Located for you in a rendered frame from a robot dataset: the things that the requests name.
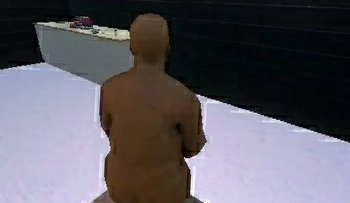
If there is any brown human figure statue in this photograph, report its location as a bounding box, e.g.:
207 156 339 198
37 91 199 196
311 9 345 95
94 11 214 203

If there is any red folded towel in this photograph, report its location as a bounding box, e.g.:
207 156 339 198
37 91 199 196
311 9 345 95
69 15 94 30

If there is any white bathtub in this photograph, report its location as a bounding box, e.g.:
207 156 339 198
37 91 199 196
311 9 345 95
31 19 137 87

